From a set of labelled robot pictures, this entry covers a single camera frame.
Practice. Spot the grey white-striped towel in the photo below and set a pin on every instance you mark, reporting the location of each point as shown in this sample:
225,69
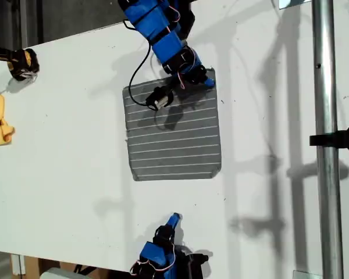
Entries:
174,139

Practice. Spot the white box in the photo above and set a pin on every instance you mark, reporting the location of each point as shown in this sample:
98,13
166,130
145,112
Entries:
59,273

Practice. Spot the brown cardboard box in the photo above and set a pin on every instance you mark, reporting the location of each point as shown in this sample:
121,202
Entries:
32,267

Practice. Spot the black yellow clamp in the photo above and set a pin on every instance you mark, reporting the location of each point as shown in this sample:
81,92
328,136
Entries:
23,62

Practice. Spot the black camera box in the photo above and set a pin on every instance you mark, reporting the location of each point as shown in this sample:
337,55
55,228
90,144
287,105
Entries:
158,98
197,264

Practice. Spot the black post clamp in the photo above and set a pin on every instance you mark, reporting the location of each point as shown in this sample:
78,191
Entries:
337,139

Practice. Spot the steel post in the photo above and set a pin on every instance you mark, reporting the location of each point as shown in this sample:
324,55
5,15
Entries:
327,174

